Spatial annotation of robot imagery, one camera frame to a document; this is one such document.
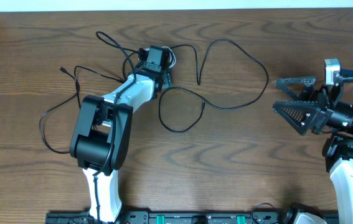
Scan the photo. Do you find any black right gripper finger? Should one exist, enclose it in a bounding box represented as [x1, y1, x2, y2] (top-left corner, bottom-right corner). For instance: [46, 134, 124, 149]
[273, 101, 322, 136]
[275, 76, 316, 101]

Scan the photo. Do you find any thin black cable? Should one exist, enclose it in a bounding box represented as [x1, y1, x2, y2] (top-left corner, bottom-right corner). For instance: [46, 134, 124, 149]
[158, 39, 270, 134]

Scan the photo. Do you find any white cable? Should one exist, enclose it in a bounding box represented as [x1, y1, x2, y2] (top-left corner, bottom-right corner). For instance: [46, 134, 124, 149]
[162, 45, 177, 69]

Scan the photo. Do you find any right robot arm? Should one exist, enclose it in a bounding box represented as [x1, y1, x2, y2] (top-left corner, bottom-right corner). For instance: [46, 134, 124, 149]
[273, 77, 353, 223]

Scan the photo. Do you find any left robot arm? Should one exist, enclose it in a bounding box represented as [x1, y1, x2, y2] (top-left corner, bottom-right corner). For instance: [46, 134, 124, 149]
[70, 46, 173, 223]

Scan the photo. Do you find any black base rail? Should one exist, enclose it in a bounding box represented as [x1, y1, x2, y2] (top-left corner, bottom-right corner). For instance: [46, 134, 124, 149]
[45, 201, 339, 224]

